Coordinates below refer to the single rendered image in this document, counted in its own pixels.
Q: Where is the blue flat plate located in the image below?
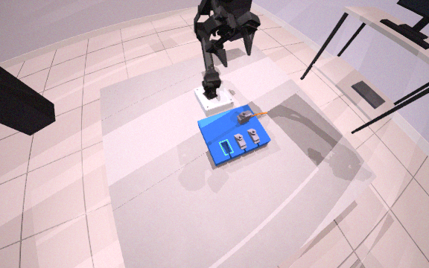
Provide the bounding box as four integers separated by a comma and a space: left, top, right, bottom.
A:
197, 105, 271, 166

